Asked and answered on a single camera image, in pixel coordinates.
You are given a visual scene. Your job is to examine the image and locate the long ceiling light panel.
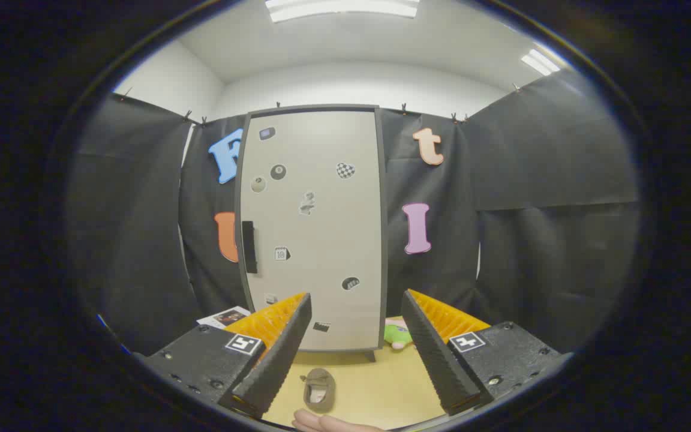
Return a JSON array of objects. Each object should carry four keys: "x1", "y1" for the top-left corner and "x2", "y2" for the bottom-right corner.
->
[{"x1": 265, "y1": 0, "x2": 421, "y2": 23}]

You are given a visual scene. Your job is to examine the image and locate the black cabinet door handle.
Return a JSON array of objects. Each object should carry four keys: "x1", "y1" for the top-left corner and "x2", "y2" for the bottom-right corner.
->
[{"x1": 242, "y1": 221, "x2": 259, "y2": 274}]

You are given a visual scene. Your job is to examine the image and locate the black backdrop cloth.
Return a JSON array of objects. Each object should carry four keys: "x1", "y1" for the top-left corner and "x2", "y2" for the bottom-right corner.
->
[{"x1": 67, "y1": 67, "x2": 640, "y2": 355}]

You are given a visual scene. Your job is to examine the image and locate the grey shoe cabinet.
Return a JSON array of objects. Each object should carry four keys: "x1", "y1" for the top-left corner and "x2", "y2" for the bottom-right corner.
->
[{"x1": 235, "y1": 104, "x2": 389, "y2": 362}]

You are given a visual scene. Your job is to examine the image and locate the brown fuzzy shoe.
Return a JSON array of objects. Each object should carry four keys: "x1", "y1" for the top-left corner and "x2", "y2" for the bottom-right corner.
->
[{"x1": 301, "y1": 368, "x2": 337, "y2": 414}]

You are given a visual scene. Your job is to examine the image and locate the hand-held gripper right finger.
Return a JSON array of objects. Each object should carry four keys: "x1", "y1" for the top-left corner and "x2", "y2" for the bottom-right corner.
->
[{"x1": 401, "y1": 289, "x2": 574, "y2": 416}]

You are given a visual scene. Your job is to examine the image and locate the beige shoe cabinet door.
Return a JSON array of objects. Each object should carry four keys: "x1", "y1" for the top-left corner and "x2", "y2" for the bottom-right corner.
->
[{"x1": 239, "y1": 110, "x2": 382, "y2": 353}]

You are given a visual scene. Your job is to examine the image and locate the small ceiling light panel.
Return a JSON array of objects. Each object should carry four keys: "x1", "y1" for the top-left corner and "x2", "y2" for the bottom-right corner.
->
[{"x1": 521, "y1": 48, "x2": 562, "y2": 77}]

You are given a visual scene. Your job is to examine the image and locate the white book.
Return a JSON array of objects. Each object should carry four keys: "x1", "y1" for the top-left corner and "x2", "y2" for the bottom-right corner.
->
[{"x1": 197, "y1": 306, "x2": 251, "y2": 330}]

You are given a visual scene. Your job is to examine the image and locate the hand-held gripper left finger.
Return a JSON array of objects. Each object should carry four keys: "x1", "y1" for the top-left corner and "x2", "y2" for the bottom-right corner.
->
[{"x1": 133, "y1": 292, "x2": 313, "y2": 419}]

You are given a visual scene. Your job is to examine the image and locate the green and pink plush toy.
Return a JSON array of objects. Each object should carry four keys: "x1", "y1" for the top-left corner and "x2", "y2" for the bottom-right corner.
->
[{"x1": 383, "y1": 318, "x2": 413, "y2": 350}]

